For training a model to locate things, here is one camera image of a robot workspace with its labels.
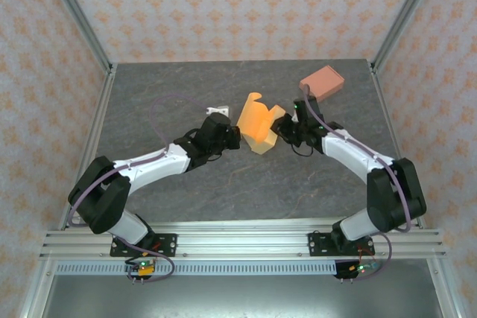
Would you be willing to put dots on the yellow paper box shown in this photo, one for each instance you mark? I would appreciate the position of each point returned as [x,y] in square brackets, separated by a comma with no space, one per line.
[255,124]

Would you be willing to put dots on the pink paper box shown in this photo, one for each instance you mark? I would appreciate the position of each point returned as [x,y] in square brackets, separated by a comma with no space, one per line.
[322,82]

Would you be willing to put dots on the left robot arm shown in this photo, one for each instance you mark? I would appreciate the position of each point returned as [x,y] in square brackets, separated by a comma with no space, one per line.
[104,199]

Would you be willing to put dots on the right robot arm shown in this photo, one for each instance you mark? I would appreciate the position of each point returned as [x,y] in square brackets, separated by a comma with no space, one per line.
[395,199]

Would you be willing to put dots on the grey metal panel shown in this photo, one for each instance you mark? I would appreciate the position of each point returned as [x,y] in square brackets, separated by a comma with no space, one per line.
[238,297]

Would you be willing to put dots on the aluminium side rail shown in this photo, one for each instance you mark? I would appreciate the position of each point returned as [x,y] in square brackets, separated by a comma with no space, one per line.
[389,124]
[87,139]

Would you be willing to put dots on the aluminium mounting rail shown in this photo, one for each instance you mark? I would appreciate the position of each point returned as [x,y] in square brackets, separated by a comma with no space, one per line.
[242,240]

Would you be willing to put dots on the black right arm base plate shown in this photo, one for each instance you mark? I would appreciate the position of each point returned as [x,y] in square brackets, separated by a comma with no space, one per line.
[318,245]

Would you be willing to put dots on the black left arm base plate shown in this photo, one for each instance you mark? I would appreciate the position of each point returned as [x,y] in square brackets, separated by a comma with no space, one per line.
[167,245]

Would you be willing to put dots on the aluminium frame post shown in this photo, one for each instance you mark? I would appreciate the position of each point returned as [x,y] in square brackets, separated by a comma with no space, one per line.
[74,12]
[406,12]

